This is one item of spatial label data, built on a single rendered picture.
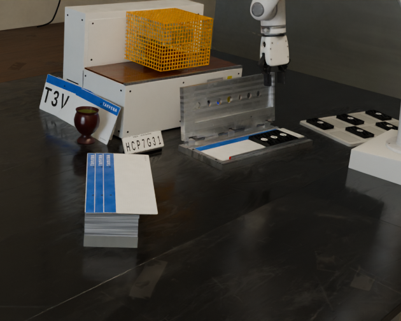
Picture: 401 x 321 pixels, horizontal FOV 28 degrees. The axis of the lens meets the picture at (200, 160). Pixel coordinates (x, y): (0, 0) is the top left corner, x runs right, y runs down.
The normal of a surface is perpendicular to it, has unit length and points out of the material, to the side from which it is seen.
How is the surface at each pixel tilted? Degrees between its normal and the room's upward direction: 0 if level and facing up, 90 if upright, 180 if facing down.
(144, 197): 0
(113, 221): 90
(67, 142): 0
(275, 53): 79
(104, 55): 90
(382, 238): 0
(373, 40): 90
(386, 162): 90
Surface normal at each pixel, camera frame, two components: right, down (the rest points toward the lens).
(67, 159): 0.09, -0.93
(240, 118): 0.69, 0.16
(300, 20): -0.62, 0.23
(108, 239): 0.11, 0.37
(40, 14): 0.78, 0.29
